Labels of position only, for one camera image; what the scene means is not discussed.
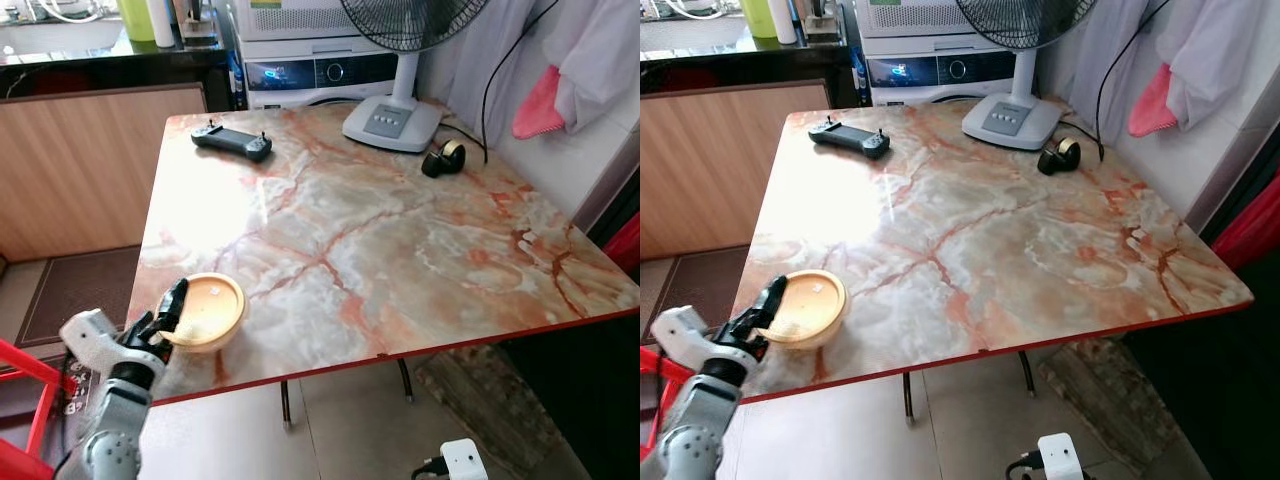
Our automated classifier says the round yellow bowl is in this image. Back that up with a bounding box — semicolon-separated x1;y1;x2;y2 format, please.
757;270;849;351
160;272;248;353

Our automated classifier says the brown doormat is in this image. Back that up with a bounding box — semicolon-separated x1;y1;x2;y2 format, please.
648;245;766;346
15;245;143;349

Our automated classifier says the light wooden panel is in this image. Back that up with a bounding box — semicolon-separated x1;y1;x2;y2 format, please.
0;83;209;263
640;80;831;261

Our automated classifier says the red fabric item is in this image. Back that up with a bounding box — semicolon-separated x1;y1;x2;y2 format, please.
600;210;641;276
1210;170;1280;271

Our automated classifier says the black handheld controller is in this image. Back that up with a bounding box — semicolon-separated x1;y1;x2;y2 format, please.
808;117;891;160
191;121;273;163

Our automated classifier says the glossy black counter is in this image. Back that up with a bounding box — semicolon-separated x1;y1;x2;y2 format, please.
0;20;237;101
640;20;861;101

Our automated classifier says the white washing machine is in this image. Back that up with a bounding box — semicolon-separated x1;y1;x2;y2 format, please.
232;0;421;109
852;0;1031;106

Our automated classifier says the mottled stone slab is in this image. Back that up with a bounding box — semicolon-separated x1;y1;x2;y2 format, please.
415;345;561;480
1035;340;1181;471

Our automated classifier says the green bottle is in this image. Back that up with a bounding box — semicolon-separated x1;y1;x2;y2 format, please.
740;0;781;39
115;0;156;43

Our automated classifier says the white standing fan black head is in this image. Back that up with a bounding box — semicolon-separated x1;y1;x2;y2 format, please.
955;0;1101;152
338;0;491;154

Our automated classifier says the pink cloth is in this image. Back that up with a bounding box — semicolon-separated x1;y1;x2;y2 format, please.
512;65;566;141
1128;62;1179;138

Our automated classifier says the white hanging garment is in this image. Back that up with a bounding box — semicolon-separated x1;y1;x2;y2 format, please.
1065;0;1280;131
440;0;641;136

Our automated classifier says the red metal frame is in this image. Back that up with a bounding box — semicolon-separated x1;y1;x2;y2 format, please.
640;345;669;461
0;338;77;480

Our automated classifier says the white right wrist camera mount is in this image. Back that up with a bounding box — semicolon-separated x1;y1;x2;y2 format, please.
1037;432;1086;480
440;438;489;480

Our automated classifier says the black fan power cable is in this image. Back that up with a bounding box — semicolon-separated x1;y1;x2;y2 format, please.
1060;0;1173;163
440;0;561;166

